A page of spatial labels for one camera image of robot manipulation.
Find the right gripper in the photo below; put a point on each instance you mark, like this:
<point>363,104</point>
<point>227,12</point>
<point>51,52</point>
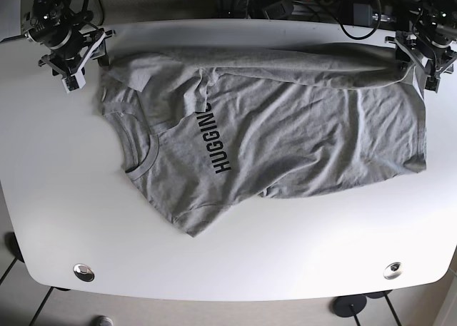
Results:
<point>68,32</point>

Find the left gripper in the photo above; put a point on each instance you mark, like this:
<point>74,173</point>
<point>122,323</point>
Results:
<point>424,39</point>

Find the grey printed T-shirt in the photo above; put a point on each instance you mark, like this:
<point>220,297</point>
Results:
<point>205,129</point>

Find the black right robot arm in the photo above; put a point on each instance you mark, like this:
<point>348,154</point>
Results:
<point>65,28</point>

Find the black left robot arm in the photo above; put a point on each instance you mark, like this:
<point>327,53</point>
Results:
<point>402,8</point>

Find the black power adapter box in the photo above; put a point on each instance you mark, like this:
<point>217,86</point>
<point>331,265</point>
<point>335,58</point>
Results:
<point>363,15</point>

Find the right silver table grommet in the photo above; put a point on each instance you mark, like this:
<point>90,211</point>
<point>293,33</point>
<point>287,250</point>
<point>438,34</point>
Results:
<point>393,271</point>

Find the silver table grommet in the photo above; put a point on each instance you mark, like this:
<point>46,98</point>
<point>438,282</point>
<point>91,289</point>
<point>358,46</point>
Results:
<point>83,272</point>
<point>393,271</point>

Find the left silver table grommet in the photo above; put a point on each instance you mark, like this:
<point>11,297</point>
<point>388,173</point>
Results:
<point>83,272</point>

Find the black round stand base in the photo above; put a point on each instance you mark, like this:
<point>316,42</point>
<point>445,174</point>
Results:
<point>348,306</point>

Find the left grey shoe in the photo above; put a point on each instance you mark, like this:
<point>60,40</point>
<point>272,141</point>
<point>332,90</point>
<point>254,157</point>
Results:
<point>103,321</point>

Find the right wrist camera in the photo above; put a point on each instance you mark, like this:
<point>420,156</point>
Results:
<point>74,82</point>

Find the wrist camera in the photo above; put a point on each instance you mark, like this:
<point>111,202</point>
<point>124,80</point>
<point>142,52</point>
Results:
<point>432,83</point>
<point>74,82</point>

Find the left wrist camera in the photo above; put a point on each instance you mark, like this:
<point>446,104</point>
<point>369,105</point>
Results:
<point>432,83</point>

